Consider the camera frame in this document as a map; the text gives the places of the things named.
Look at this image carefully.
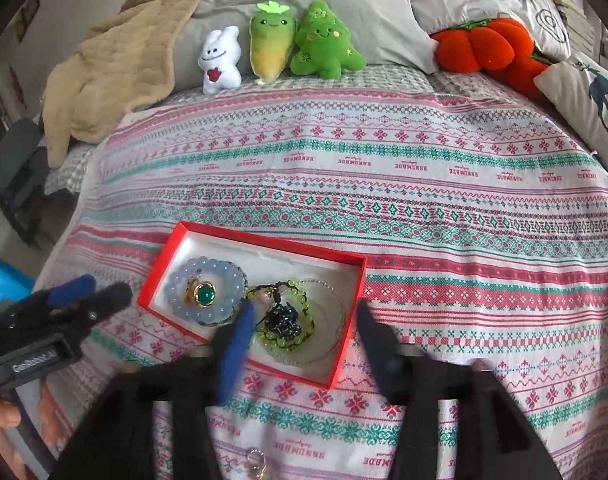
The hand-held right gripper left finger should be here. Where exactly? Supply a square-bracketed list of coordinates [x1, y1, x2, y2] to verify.
[49, 302, 257, 480]

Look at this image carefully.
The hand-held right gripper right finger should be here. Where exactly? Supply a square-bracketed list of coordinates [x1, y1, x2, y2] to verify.
[356, 300, 564, 480]

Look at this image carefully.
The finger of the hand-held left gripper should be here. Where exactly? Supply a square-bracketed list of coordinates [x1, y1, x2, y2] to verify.
[45, 274, 98, 309]
[78, 282, 134, 332]

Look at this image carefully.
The green bead necklace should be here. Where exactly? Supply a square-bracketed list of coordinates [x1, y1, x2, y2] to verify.
[246, 282, 315, 357]

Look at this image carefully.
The clear bead bracelet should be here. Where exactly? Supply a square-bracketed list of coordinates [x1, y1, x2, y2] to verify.
[256, 277, 347, 367]

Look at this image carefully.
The black cord pendant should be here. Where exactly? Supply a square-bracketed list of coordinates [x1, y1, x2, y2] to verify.
[262, 282, 305, 342]

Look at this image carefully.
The green gem gold ring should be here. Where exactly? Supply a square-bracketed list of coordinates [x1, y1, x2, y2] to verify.
[185, 280, 219, 308]

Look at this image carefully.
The light blue bead bracelet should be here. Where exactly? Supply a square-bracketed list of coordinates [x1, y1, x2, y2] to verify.
[168, 257, 249, 327]

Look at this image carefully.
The red cardboard box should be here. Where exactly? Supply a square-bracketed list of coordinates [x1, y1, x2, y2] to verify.
[136, 220, 368, 391]

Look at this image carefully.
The person's left hand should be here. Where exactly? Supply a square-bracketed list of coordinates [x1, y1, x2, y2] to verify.
[0, 395, 23, 434]

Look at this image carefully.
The light blue object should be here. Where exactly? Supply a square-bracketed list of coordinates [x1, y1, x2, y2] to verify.
[0, 259, 34, 307]

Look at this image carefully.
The dark grey chair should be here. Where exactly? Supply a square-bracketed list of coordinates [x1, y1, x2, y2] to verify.
[0, 117, 51, 250]

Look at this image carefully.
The patterned red green bed cloth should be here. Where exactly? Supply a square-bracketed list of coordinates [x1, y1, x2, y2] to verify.
[31, 91, 608, 480]

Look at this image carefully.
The beige quilted blanket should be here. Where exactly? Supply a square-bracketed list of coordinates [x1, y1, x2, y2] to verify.
[40, 0, 212, 168]

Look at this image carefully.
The white bunny plush toy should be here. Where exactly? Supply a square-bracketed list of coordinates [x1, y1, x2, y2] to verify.
[198, 26, 243, 96]

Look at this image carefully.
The green tree plush toy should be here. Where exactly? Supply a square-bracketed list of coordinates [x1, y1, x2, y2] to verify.
[290, 0, 367, 81]

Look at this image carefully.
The green yellow carrot plush toy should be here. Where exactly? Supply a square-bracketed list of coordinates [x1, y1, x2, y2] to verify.
[249, 1, 297, 82]

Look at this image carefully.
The orange pumpkin plush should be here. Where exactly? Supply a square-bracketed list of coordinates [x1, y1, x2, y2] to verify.
[430, 17, 535, 74]
[484, 52, 555, 102]

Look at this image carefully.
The white deer print pillow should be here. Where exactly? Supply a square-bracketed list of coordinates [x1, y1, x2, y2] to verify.
[534, 54, 608, 157]

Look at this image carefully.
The stack of books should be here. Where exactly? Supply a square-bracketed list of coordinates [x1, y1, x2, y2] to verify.
[551, 0, 592, 43]

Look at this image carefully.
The red wall decoration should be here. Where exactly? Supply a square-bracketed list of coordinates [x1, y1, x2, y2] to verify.
[8, 64, 29, 108]

